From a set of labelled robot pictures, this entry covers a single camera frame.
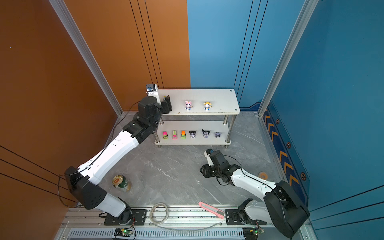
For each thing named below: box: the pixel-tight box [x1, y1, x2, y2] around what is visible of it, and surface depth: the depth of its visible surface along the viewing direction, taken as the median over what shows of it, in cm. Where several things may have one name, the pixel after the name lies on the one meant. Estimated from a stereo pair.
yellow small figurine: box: [203, 101, 212, 111], surface depth 73 cm
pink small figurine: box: [185, 100, 193, 111], surface depth 73 cm
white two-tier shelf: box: [154, 88, 240, 148], surface depth 86 cm
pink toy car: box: [172, 130, 178, 140], surface depth 98 cm
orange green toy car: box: [181, 130, 187, 140], surface depth 98 cm
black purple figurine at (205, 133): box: [202, 129, 211, 138], surface depth 96 cm
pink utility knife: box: [198, 201, 225, 220], surface depth 77 cm
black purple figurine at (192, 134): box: [188, 130, 197, 139], surface depth 96 cm
